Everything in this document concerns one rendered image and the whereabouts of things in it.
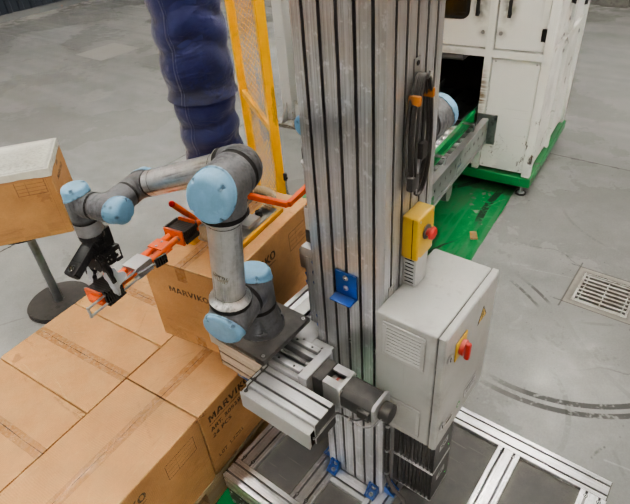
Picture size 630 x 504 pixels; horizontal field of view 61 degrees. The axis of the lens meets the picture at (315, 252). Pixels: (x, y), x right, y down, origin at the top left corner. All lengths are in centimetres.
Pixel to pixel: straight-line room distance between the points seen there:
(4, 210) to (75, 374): 113
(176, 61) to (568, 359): 241
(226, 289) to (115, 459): 96
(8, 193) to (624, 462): 323
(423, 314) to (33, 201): 233
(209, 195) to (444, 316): 68
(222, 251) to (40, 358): 149
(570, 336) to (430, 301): 188
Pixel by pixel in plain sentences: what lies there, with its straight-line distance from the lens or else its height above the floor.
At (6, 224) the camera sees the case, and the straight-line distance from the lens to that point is 331.
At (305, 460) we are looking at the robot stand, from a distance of 237.
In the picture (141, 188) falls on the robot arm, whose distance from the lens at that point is 154.
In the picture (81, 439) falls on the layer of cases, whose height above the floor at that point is 54.
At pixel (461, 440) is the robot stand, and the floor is 21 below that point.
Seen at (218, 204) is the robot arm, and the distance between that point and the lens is 119.
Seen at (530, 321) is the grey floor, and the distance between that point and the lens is 330.
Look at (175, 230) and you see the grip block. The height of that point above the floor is 123.
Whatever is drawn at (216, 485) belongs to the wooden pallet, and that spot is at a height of 10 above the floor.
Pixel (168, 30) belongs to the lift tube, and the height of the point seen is 183.
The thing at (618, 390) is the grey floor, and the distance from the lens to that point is 310.
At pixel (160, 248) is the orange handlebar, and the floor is 121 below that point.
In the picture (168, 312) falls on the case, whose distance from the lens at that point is 220.
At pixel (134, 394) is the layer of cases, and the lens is 231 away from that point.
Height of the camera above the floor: 221
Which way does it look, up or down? 37 degrees down
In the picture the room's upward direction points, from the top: 5 degrees counter-clockwise
